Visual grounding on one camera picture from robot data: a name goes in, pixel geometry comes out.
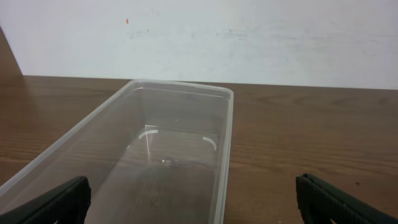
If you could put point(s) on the clear plastic storage box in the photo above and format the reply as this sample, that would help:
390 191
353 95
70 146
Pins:
154 152

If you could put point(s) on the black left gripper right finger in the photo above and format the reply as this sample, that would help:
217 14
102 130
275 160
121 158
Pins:
322 203

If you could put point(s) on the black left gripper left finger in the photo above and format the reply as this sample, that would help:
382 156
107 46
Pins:
67 203

